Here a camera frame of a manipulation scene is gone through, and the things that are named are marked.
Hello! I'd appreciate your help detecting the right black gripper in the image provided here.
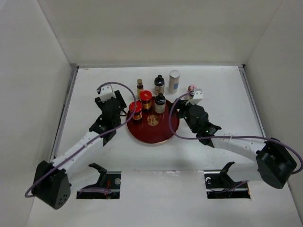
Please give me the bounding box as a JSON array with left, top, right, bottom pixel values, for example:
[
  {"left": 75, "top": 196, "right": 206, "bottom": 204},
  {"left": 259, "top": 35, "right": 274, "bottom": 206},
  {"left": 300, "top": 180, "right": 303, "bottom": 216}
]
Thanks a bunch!
[{"left": 167, "top": 98, "right": 198, "bottom": 134}]

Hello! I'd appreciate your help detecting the red-lid chili sauce jar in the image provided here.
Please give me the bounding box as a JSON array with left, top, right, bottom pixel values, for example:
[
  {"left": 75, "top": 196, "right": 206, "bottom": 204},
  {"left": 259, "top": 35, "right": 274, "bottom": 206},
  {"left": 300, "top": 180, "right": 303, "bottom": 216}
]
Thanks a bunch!
[{"left": 129, "top": 101, "right": 143, "bottom": 123}]

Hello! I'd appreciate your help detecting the black-cap clear spice bottle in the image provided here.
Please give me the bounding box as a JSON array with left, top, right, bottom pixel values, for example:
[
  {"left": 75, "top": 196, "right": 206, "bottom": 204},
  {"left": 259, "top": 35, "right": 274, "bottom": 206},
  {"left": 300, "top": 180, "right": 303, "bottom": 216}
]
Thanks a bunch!
[{"left": 154, "top": 93, "right": 166, "bottom": 114}]

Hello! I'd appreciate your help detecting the peppercorn jar silver lid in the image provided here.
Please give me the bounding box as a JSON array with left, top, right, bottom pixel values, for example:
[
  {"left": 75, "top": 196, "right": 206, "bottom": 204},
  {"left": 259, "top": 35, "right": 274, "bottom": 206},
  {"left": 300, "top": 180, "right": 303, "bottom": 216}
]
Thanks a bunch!
[{"left": 168, "top": 70, "right": 180, "bottom": 94}]

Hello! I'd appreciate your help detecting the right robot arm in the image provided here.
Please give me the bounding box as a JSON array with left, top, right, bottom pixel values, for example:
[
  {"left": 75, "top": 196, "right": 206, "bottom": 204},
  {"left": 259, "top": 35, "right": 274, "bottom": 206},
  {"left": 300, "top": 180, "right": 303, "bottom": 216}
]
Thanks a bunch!
[{"left": 169, "top": 98, "right": 303, "bottom": 189}]

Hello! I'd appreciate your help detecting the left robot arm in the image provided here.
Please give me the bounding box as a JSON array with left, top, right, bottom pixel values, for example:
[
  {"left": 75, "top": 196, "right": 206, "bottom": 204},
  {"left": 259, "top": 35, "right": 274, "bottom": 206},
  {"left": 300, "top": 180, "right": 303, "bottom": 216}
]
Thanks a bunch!
[{"left": 30, "top": 90, "right": 126, "bottom": 210}]

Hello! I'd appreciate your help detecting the pink-cap spice shaker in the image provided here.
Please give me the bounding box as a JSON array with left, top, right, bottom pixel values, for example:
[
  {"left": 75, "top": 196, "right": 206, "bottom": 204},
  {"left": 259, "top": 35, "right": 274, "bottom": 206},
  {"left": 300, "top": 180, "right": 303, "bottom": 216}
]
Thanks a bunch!
[{"left": 187, "top": 85, "right": 196, "bottom": 96}]

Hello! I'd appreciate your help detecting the round red lacquer tray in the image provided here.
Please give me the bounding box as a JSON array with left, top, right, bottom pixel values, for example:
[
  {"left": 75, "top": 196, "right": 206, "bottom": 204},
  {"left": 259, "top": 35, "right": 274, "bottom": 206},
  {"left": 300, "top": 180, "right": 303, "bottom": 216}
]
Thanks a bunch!
[{"left": 127, "top": 101, "right": 179, "bottom": 144}]

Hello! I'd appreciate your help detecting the small yellow-label oil bottle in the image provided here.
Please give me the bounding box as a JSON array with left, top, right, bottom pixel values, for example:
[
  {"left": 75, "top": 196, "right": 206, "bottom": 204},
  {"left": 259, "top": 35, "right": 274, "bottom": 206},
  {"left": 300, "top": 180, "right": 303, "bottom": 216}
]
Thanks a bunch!
[{"left": 137, "top": 79, "right": 144, "bottom": 99}]

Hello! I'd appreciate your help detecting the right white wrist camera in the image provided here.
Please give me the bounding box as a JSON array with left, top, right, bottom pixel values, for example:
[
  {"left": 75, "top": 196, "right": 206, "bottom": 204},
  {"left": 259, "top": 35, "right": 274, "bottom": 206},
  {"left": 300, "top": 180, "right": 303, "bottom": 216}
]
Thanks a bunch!
[{"left": 186, "top": 88, "right": 203, "bottom": 105}]

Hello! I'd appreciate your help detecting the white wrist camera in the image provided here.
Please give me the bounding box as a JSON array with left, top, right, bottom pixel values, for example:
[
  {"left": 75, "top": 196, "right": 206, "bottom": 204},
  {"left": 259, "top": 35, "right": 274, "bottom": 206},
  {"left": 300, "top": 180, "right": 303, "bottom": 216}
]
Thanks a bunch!
[
  {"left": 186, "top": 88, "right": 203, "bottom": 105},
  {"left": 97, "top": 84, "right": 116, "bottom": 103}
]

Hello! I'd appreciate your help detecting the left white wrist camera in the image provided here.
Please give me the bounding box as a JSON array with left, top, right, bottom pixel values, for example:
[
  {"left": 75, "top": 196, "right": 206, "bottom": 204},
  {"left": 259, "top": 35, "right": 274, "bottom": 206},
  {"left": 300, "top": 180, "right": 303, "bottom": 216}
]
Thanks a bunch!
[{"left": 97, "top": 84, "right": 116, "bottom": 103}]

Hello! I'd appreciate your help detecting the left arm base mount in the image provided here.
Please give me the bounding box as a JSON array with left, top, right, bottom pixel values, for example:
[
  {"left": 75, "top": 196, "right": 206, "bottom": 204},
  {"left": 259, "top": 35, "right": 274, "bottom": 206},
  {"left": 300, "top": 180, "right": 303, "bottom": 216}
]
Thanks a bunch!
[{"left": 76, "top": 163, "right": 122, "bottom": 200}]

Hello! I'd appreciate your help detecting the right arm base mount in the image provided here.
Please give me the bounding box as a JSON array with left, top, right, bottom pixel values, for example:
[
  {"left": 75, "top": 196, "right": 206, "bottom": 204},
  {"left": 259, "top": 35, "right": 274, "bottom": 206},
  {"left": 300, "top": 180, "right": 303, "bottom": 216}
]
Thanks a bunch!
[{"left": 204, "top": 162, "right": 250, "bottom": 199}]

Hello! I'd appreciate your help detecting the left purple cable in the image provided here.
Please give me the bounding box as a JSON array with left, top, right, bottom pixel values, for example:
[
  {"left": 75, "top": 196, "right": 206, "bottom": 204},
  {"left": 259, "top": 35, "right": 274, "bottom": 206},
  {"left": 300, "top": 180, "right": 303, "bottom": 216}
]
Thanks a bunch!
[{"left": 24, "top": 81, "right": 137, "bottom": 198}]

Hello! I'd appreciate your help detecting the purple cable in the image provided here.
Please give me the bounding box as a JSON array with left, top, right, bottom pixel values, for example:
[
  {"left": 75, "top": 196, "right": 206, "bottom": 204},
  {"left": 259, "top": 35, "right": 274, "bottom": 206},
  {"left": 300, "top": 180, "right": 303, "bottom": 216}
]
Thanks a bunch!
[
  {"left": 24, "top": 81, "right": 137, "bottom": 198},
  {"left": 169, "top": 92, "right": 303, "bottom": 175}
]

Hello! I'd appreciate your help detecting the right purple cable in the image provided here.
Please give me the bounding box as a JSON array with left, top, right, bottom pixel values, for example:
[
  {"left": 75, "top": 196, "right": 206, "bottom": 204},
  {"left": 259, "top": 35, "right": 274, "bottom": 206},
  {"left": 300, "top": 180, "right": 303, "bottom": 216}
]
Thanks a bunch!
[{"left": 169, "top": 92, "right": 303, "bottom": 175}]

